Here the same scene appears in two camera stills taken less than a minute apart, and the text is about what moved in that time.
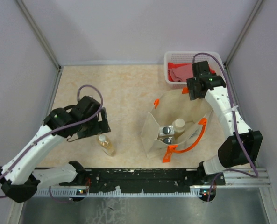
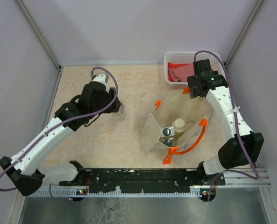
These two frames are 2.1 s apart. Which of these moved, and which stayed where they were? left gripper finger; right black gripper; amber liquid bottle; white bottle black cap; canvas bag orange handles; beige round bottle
Moved: amber liquid bottle; left gripper finger
Stayed: right black gripper; canvas bag orange handles; beige round bottle; white bottle black cap
